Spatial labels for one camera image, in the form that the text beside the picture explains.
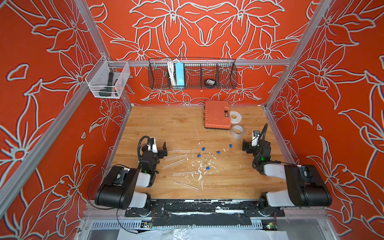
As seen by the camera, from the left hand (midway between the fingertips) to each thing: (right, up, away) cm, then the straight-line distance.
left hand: (157, 142), depth 89 cm
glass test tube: (+12, -21, -6) cm, 25 cm away
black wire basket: (+44, +47, +12) cm, 65 cm away
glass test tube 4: (+11, -10, +3) cm, 15 cm away
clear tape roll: (+53, +2, +12) cm, 54 cm away
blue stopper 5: (+47, -4, +7) cm, 48 cm away
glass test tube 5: (+13, -6, +5) cm, 15 cm away
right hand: (+58, +2, +2) cm, 58 cm away
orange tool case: (+41, +18, +20) cm, 49 cm away
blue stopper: (+31, -15, -2) cm, 35 cm away
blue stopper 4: (+39, -7, +5) cm, 40 cm away
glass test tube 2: (+14, -18, -4) cm, 23 cm away
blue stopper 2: (+29, -5, +6) cm, 30 cm away
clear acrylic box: (-31, +39, 0) cm, 49 cm away
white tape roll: (+55, +16, +22) cm, 61 cm away
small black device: (+33, +38, +6) cm, 51 cm away
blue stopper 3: (+26, -9, +3) cm, 27 cm away
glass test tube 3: (+7, -13, -2) cm, 15 cm away
